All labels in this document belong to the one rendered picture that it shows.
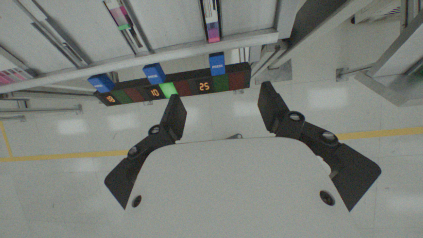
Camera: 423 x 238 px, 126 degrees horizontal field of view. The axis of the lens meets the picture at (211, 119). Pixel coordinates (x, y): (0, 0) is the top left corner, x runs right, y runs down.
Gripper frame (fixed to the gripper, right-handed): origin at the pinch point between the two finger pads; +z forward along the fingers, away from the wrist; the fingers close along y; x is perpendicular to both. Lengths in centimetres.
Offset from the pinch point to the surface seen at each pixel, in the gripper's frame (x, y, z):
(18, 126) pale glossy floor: -50, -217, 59
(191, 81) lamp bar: -3.3, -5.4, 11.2
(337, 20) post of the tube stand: -4, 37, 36
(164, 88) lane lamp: -3.8, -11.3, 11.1
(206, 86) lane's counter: -4.7, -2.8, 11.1
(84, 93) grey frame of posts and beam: -13, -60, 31
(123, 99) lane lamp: -5.1, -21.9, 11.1
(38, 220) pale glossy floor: -133, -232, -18
